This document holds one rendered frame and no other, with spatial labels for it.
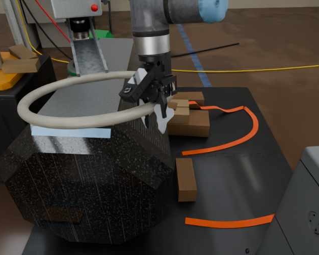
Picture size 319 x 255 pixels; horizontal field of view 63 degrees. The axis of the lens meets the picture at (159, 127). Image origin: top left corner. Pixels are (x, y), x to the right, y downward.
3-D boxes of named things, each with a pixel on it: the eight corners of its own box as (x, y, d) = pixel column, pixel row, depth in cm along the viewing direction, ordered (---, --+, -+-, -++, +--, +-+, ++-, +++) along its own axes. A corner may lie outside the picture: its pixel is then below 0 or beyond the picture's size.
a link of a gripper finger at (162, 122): (181, 127, 74) (173, 96, 71) (167, 135, 70) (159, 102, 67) (172, 127, 76) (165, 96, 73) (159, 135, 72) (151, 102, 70)
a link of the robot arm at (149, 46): (152, 37, 59) (123, 36, 65) (153, 59, 61) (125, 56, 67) (176, 32, 64) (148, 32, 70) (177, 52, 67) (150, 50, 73)
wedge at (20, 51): (10, 54, 185) (7, 47, 182) (24, 50, 190) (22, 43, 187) (23, 61, 174) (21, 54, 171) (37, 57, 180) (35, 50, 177)
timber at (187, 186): (195, 201, 178) (197, 189, 171) (177, 202, 178) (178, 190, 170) (190, 169, 202) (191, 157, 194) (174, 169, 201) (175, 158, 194)
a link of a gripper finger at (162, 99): (171, 117, 69) (163, 84, 66) (167, 118, 68) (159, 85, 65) (158, 116, 72) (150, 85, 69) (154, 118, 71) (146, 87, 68)
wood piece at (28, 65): (3, 74, 160) (0, 66, 157) (8, 67, 168) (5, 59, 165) (37, 72, 162) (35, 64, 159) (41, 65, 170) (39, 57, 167)
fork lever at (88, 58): (58, 14, 148) (56, 5, 145) (92, 11, 153) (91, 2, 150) (69, 85, 103) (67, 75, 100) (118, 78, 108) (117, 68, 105)
